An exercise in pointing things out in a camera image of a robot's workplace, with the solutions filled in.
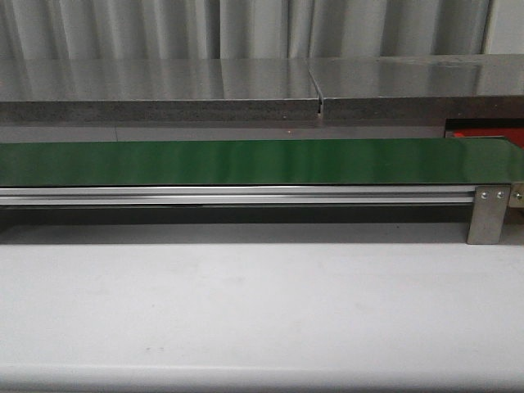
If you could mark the green conveyor belt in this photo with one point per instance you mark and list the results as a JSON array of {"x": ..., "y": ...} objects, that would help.
[{"x": 262, "y": 162}]

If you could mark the steel conveyor support bracket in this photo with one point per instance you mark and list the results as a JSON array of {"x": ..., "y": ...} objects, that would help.
[{"x": 489, "y": 209}]

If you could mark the left stainless steel table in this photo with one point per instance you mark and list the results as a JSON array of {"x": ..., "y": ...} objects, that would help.
[{"x": 156, "y": 91}]

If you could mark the right stainless steel table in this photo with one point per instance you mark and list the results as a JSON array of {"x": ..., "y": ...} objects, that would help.
[{"x": 420, "y": 87}]

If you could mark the small steel end bracket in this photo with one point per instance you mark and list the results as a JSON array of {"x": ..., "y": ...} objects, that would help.
[{"x": 516, "y": 199}]

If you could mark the red bin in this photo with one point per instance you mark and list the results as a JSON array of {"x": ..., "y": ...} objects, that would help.
[{"x": 514, "y": 135}]

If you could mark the aluminium conveyor side rail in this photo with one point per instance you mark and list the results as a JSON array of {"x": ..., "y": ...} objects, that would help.
[{"x": 236, "y": 195}]

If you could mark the stainless steel table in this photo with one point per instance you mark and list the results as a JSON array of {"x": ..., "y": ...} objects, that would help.
[
  {"x": 156, "y": 91},
  {"x": 420, "y": 87}
]

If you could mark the grey pleated curtain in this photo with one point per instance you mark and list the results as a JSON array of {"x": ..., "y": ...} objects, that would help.
[{"x": 32, "y": 30}]

